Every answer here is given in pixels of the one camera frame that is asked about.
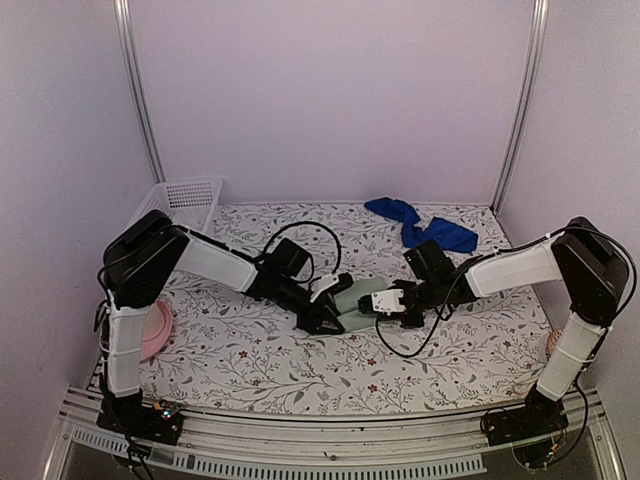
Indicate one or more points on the left aluminium frame post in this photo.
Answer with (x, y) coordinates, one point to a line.
(125, 30)

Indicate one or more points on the aluminium frame post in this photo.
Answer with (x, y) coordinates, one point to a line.
(531, 68)
(125, 30)

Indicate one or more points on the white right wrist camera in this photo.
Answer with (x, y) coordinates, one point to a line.
(388, 302)

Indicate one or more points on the blue towel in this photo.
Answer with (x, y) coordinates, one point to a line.
(448, 235)

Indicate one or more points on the light green towel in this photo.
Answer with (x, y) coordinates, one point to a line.
(346, 302)

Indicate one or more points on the white plastic basket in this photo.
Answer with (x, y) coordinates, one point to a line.
(190, 202)

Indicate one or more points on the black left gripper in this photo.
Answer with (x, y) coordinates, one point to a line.
(314, 317)

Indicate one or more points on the pink plate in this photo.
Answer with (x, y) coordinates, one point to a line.
(157, 330)

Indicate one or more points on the orange patterned round object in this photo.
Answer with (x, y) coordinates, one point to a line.
(552, 341)

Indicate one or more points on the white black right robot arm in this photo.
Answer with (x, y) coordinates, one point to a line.
(585, 270)

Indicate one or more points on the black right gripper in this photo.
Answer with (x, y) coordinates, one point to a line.
(416, 322)

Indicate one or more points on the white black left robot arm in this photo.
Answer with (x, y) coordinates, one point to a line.
(138, 264)

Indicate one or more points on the right aluminium frame post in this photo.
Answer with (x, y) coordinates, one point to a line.
(531, 68)

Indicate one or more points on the aluminium front rail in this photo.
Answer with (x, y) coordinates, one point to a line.
(217, 444)

